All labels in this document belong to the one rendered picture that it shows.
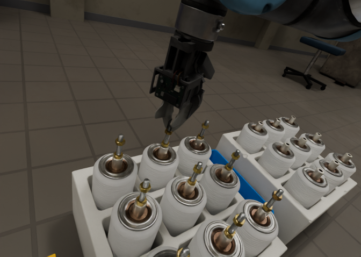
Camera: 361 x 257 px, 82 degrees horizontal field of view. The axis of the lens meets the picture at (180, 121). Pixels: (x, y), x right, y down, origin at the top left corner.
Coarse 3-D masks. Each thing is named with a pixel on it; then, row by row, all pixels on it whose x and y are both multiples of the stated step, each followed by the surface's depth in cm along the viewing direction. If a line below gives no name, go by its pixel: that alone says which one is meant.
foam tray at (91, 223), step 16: (208, 160) 66; (80, 176) 49; (176, 176) 58; (80, 192) 46; (160, 192) 52; (80, 208) 46; (96, 208) 44; (112, 208) 45; (80, 224) 49; (96, 224) 42; (80, 240) 53; (96, 240) 39; (160, 240) 44; (176, 240) 43; (96, 256) 37; (112, 256) 38; (144, 256) 39; (256, 256) 53; (272, 256) 46
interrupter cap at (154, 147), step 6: (156, 144) 55; (150, 150) 52; (156, 150) 53; (168, 150) 54; (174, 150) 55; (150, 156) 50; (156, 156) 51; (168, 156) 53; (174, 156) 53; (156, 162) 49; (162, 162) 50; (168, 162) 51
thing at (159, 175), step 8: (152, 144) 55; (144, 152) 52; (176, 152) 55; (144, 160) 50; (176, 160) 52; (144, 168) 51; (152, 168) 49; (160, 168) 49; (168, 168) 50; (176, 168) 54; (144, 176) 52; (152, 176) 51; (160, 176) 51; (168, 176) 52; (152, 184) 52; (160, 184) 52
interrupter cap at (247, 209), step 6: (246, 204) 46; (252, 204) 47; (258, 204) 48; (246, 210) 45; (252, 210) 46; (246, 216) 44; (252, 216) 45; (270, 216) 46; (252, 222) 43; (258, 222) 44; (264, 222) 44; (270, 222) 44; (276, 222) 45; (258, 228) 42; (264, 228) 43; (270, 228) 43
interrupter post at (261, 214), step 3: (261, 207) 44; (258, 210) 44; (261, 210) 43; (264, 210) 43; (255, 213) 45; (258, 213) 44; (261, 213) 43; (264, 213) 43; (267, 213) 43; (255, 216) 45; (258, 216) 44; (261, 216) 44; (264, 216) 43; (258, 219) 44; (261, 219) 44
